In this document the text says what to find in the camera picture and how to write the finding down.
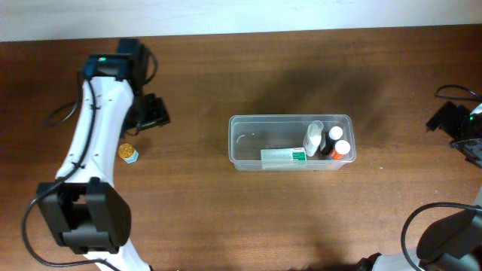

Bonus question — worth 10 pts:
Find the clear plastic container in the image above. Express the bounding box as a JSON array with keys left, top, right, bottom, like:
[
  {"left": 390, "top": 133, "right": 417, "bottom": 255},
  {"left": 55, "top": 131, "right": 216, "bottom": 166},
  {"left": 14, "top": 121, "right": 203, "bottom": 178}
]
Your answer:
[{"left": 228, "top": 114, "right": 356, "bottom": 171}]

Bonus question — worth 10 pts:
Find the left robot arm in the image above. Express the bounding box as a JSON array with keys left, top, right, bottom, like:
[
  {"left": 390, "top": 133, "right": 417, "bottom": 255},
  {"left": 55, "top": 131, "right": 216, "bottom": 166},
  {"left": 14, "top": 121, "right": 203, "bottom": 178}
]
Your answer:
[{"left": 30, "top": 38, "right": 170, "bottom": 270}]

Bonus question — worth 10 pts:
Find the white spray bottle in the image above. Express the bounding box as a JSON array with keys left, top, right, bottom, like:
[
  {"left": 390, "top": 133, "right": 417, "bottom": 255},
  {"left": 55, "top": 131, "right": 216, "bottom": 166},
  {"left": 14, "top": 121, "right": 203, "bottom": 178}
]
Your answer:
[{"left": 303, "top": 120, "right": 324, "bottom": 157}]

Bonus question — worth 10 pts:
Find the small jar gold lid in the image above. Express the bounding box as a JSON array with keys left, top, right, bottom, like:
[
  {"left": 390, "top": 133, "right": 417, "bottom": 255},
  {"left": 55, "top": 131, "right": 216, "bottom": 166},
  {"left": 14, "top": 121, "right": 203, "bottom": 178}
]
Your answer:
[{"left": 117, "top": 143, "right": 139, "bottom": 163}]

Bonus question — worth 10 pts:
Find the orange tube white cap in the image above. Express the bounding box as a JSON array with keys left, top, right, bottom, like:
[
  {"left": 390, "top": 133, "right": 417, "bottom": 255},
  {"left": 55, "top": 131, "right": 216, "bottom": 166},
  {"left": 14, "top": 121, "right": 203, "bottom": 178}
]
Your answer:
[{"left": 327, "top": 140, "right": 351, "bottom": 160}]

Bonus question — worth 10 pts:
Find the dark bottle white cap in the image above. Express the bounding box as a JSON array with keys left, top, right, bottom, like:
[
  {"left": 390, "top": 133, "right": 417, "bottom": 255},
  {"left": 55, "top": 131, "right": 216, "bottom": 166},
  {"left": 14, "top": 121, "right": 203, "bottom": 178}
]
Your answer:
[{"left": 319, "top": 126, "right": 343, "bottom": 156}]

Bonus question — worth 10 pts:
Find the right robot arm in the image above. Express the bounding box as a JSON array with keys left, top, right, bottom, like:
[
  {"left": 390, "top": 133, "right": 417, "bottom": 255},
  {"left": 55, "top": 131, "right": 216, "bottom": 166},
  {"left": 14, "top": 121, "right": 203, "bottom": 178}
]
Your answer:
[{"left": 352, "top": 102, "right": 481, "bottom": 271}]

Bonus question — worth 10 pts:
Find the white Panadol box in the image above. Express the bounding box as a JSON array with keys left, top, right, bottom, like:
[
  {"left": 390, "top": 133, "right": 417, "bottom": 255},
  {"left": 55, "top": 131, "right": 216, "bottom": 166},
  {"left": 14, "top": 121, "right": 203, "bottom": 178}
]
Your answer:
[{"left": 261, "top": 148, "right": 307, "bottom": 170}]

